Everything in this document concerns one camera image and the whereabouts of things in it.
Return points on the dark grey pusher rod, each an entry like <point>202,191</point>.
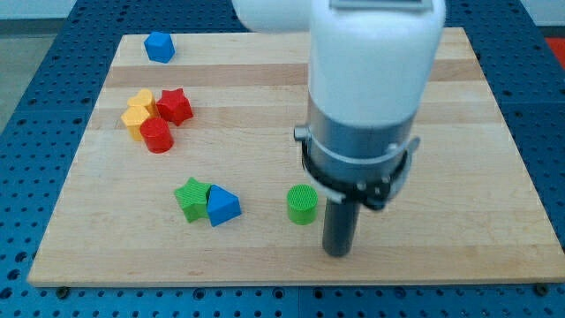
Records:
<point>340,222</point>

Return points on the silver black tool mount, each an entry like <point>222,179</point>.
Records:
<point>351,163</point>

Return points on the green cylinder block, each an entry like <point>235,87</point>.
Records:
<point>302,203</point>

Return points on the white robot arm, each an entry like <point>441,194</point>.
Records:
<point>369,63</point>

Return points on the blue triangle block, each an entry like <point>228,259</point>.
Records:
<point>222,206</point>

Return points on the green star block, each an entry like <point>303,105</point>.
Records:
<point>192,198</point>

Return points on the wooden board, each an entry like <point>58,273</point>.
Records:
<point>468,213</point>

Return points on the red star block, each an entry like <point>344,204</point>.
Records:
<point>174,106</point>

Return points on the red cylinder block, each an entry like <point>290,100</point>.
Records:
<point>156,134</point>

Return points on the yellow heart block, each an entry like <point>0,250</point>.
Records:
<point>145,99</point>

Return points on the yellow hexagon block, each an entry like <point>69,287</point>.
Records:
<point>133,118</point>

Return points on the blue pentagon block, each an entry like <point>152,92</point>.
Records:
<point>159,47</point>

